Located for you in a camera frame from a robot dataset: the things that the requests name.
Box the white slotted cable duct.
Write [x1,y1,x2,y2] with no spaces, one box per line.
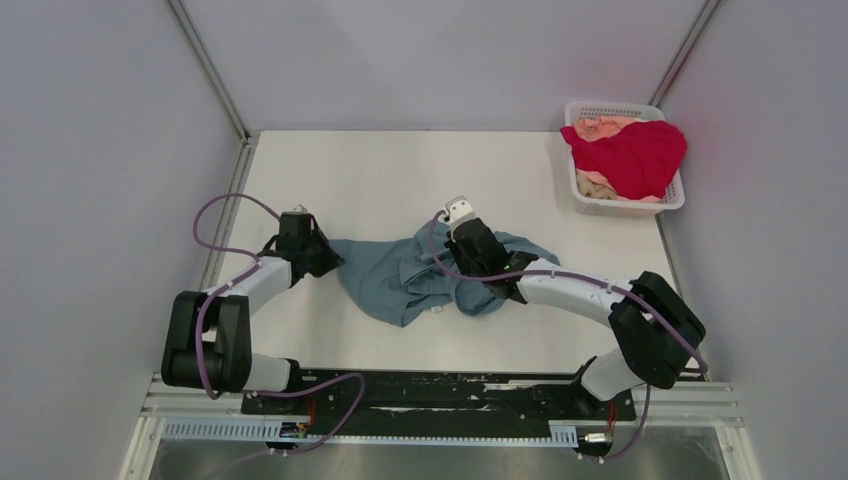
[161,422,579,448]

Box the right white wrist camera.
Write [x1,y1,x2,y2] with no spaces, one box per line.
[445,196,477,231]

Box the red t shirt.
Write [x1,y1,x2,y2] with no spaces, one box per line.
[560,120,687,203]

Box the aluminium frame rail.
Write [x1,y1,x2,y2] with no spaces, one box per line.
[141,374,745,428]

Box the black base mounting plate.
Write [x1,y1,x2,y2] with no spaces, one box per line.
[241,369,630,439]

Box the peach t shirt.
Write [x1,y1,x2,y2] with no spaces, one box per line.
[571,116,644,201]

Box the white plastic laundry basket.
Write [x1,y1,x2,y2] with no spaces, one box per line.
[562,101,685,218]

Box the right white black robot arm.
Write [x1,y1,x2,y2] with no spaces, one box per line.
[445,218,707,418]

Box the beige t shirt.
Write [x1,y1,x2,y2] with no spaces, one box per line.
[576,170,618,200]

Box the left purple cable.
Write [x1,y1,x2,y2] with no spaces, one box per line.
[192,193,367,457]

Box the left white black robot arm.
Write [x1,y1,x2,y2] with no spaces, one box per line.
[160,211,344,414]

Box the blue-grey t shirt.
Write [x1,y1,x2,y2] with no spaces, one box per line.
[329,220,562,329]

